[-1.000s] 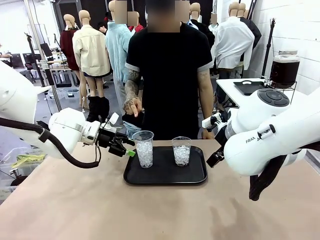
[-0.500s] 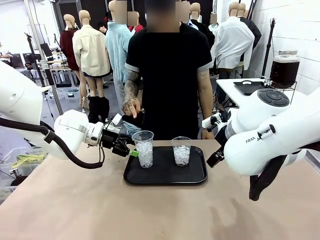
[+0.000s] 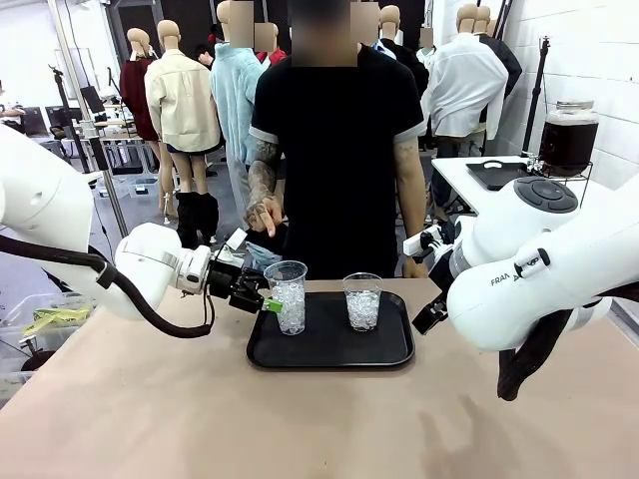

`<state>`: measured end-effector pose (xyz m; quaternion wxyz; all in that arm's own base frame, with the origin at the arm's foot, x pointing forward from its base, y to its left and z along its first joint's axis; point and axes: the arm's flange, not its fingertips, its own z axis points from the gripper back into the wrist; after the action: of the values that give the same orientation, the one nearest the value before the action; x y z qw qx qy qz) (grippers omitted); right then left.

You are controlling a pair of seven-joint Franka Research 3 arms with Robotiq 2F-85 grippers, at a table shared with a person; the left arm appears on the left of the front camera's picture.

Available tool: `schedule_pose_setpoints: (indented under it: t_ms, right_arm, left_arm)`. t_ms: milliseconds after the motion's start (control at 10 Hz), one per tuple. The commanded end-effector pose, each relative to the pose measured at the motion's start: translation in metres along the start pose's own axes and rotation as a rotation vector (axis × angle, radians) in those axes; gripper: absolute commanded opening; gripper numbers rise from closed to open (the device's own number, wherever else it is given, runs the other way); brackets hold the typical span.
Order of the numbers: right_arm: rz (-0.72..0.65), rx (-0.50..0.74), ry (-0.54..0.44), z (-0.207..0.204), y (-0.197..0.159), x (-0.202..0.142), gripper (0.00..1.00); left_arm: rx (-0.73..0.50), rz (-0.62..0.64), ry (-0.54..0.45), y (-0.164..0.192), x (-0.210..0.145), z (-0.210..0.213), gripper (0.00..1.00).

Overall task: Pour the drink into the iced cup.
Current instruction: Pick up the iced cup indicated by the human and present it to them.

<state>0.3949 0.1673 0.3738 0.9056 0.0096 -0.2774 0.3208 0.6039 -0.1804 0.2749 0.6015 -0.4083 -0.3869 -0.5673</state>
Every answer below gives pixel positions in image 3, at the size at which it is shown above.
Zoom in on mannequin in black jacket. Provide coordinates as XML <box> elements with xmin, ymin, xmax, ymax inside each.
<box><xmin>473</xmin><ymin>4</ymin><xmax>524</xmax><ymax>101</ymax></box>

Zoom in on person's left forearm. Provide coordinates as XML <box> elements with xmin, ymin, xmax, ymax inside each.
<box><xmin>397</xmin><ymin>189</ymin><xmax>427</xmax><ymax>263</ymax></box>

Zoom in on clear plastic storage bin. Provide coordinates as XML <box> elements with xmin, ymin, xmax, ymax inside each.
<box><xmin>0</xmin><ymin>291</ymin><xmax>99</xmax><ymax>385</ymax></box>

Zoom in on black fuzzy boots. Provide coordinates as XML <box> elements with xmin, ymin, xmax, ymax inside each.
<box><xmin>174</xmin><ymin>192</ymin><xmax>221</xmax><ymax>248</ymax></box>

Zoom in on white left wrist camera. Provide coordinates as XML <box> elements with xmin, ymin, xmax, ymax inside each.
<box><xmin>214</xmin><ymin>228</ymin><xmax>250</xmax><ymax>266</ymax></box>

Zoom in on yellow green tape strip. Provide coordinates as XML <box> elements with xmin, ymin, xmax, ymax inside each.
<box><xmin>22</xmin><ymin>307</ymin><xmax>92</xmax><ymax>336</ymax></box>

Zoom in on black tripod stand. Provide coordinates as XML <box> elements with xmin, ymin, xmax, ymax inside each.
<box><xmin>521</xmin><ymin>35</ymin><xmax>553</xmax><ymax>157</ymax></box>

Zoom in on person in black t-shirt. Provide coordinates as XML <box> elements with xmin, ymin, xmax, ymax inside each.
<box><xmin>248</xmin><ymin>44</ymin><xmax>430</xmax><ymax>280</ymax></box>

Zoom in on mannequin in light blue jacket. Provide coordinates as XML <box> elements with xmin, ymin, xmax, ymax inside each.
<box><xmin>209</xmin><ymin>0</ymin><xmax>266</xmax><ymax>174</ymax></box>

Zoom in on black stand with tablet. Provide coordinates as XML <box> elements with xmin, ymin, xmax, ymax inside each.
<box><xmin>48</xmin><ymin>64</ymin><xmax>107</xmax><ymax>172</ymax></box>

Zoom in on large black serving tray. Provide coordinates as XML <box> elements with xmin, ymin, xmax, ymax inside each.
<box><xmin>246</xmin><ymin>290</ymin><xmax>416</xmax><ymax>371</ymax></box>

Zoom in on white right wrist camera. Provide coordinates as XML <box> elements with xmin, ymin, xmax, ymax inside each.
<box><xmin>402</xmin><ymin>224</ymin><xmax>446</xmax><ymax>258</ymax></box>

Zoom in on mannequin in white shirt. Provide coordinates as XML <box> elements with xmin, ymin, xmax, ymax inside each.
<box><xmin>423</xmin><ymin>3</ymin><xmax>510</xmax><ymax>146</ymax></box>

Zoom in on mannequin in cream jacket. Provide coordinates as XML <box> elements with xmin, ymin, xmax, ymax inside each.
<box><xmin>144</xmin><ymin>19</ymin><xmax>224</xmax><ymax>226</ymax></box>

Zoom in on tall clear plastic cup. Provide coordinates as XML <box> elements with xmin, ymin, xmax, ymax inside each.
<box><xmin>263</xmin><ymin>259</ymin><xmax>308</xmax><ymax>336</ymax></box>

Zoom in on small black tray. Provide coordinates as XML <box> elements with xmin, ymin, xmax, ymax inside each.
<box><xmin>466</xmin><ymin>160</ymin><xmax>531</xmax><ymax>193</ymax></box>

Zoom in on short clear iced cup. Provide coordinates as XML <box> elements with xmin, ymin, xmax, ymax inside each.
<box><xmin>341</xmin><ymin>271</ymin><xmax>383</xmax><ymax>333</ymax></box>

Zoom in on mannequin in red dress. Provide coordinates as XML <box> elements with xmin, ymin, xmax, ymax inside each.
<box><xmin>119</xmin><ymin>27</ymin><xmax>162</xmax><ymax>146</ymax></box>

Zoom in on person's tattooed right forearm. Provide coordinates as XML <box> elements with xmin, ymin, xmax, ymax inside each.
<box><xmin>247</xmin><ymin>158</ymin><xmax>281</xmax><ymax>207</ymax></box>

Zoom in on glass drink dispenser jar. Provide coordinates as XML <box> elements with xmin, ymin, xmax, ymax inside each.
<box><xmin>541</xmin><ymin>101</ymin><xmax>599</xmax><ymax>176</ymax></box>

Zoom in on person's right hand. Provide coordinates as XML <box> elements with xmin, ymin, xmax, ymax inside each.
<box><xmin>244</xmin><ymin>197</ymin><xmax>286</xmax><ymax>239</ymax></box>

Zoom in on silver metal pole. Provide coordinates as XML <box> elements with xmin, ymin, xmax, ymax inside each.
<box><xmin>49</xmin><ymin>0</ymin><xmax>129</xmax><ymax>239</ymax></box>

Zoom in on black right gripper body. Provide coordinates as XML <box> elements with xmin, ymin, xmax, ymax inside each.
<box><xmin>424</xmin><ymin>225</ymin><xmax>459</xmax><ymax>301</ymax></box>

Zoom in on dark right arm cable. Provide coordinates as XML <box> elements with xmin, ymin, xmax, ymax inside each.
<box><xmin>496</xmin><ymin>296</ymin><xmax>615</xmax><ymax>403</ymax></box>

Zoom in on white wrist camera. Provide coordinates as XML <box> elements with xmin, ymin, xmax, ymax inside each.
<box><xmin>214</xmin><ymin>228</ymin><xmax>250</xmax><ymax>266</ymax></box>
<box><xmin>402</xmin><ymin>224</ymin><xmax>446</xmax><ymax>258</ymax></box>

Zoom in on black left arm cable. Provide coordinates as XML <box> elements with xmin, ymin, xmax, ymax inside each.
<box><xmin>0</xmin><ymin>234</ymin><xmax>217</xmax><ymax>339</ymax></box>

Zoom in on white side table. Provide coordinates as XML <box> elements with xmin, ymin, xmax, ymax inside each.
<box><xmin>431</xmin><ymin>155</ymin><xmax>639</xmax><ymax>217</ymax></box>

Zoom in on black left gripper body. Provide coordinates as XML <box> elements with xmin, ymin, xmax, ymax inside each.
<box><xmin>208</xmin><ymin>256</ymin><xmax>247</xmax><ymax>301</ymax></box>

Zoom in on black wire dispenser stand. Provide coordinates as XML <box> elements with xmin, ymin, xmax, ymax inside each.
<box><xmin>526</xmin><ymin>158</ymin><xmax>595</xmax><ymax>182</ymax></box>

